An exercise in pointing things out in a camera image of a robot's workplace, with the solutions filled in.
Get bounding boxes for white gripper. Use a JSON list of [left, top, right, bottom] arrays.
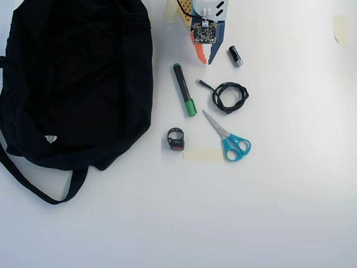
[[192, 0, 230, 66]]

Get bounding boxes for yellow perforated robot base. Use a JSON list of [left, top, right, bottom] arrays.
[[177, 0, 194, 28]]

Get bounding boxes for black fabric bag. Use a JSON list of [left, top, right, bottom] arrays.
[[0, 0, 155, 206]]

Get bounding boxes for small black battery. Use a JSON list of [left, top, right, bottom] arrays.
[[228, 45, 244, 68]]

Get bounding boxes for black marker green cap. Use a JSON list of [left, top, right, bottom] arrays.
[[172, 63, 198, 117]]

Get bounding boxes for long beige masking tape strip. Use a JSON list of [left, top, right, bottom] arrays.
[[182, 147, 225, 162]]

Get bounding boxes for torn beige masking tape strip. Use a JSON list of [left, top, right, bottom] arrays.
[[332, 15, 349, 49]]

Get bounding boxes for bare camera circuit board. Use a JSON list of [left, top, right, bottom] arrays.
[[190, 21, 218, 45]]

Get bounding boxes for coiled black cable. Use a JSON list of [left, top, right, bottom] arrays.
[[196, 79, 250, 115]]

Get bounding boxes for scissors with blue handles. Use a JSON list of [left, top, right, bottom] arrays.
[[201, 109, 252, 162]]

